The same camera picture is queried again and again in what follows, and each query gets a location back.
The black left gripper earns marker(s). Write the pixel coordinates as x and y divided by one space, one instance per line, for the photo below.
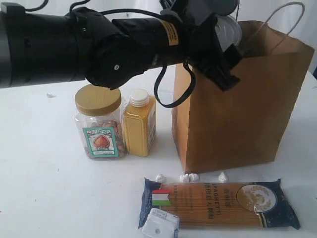
205 52

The dark can with pull-tab lid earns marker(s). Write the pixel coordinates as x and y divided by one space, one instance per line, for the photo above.
228 31

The large brown paper bag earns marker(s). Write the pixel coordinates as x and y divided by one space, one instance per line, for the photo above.
215 130

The small white carton box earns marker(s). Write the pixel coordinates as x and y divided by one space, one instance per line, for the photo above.
161 224

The yellow spice bottle white cap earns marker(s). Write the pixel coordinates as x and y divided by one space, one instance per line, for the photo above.
139 121

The nut jar with gold lid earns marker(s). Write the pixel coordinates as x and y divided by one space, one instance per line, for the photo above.
98 120

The spaghetti packet dark blue ends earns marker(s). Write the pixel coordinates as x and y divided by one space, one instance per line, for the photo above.
233 204

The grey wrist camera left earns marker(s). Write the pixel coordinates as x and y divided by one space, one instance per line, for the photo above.
195 12

